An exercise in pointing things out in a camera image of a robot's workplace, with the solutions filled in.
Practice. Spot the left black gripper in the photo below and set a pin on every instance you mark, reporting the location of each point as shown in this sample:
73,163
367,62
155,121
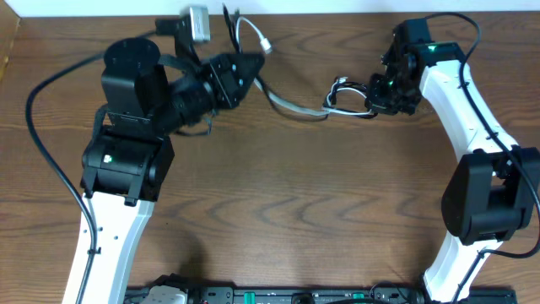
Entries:
220,71

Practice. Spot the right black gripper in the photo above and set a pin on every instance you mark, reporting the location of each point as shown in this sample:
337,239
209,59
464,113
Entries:
380,105

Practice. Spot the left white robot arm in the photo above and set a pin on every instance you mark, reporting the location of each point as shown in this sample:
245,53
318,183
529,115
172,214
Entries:
149,96

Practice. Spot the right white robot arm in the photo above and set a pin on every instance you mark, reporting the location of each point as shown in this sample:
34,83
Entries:
493,191

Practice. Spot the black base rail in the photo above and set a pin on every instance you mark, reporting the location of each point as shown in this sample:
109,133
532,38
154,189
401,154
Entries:
176,289

